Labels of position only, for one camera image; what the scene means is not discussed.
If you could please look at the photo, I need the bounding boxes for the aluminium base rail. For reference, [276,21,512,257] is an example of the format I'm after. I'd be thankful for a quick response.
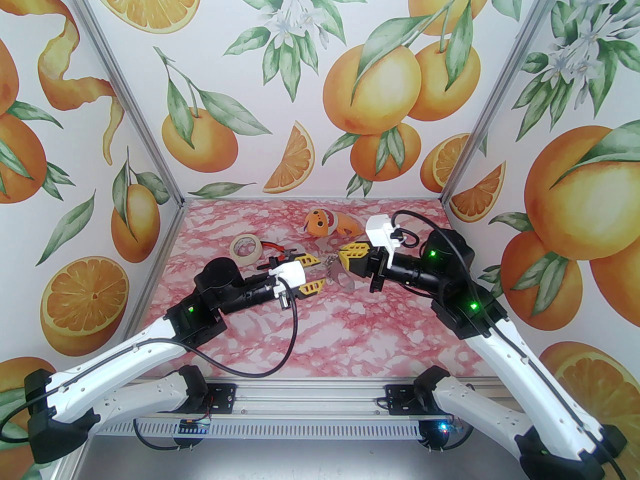
[205,382,421,416]

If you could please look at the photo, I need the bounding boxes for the red handled pliers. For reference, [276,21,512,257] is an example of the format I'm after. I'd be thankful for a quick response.
[256,243,299,270]

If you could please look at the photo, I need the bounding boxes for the aluminium frame post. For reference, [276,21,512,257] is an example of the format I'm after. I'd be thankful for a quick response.
[437,0,571,206]
[64,0,187,209]
[50,448,96,480]

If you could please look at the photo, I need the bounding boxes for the orange plush toy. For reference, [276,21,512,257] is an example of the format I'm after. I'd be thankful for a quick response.
[302,208,366,239]

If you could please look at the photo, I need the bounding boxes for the thin black base cable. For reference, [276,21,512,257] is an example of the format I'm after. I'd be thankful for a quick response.
[131,414,198,454]

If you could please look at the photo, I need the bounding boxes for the white slotted cable duct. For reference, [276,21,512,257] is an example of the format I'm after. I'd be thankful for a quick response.
[100,419,426,440]

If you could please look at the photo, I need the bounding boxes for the beige masking tape roll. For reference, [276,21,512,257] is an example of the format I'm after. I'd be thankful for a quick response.
[229,235,262,264]

